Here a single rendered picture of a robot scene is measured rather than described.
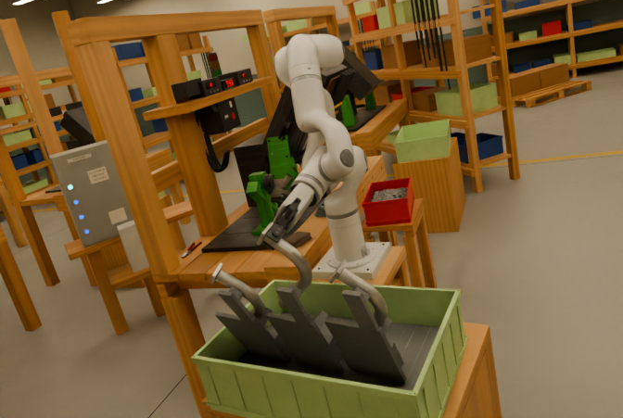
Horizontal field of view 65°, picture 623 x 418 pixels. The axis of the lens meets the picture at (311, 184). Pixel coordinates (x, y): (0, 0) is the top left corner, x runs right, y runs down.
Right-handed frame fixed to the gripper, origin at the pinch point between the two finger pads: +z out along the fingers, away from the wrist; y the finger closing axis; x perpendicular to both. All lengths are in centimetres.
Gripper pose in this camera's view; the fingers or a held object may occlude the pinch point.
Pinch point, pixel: (273, 236)
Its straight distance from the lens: 117.4
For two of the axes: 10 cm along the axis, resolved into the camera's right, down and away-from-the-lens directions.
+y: 2.9, -5.5, -7.8
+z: -4.5, 6.4, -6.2
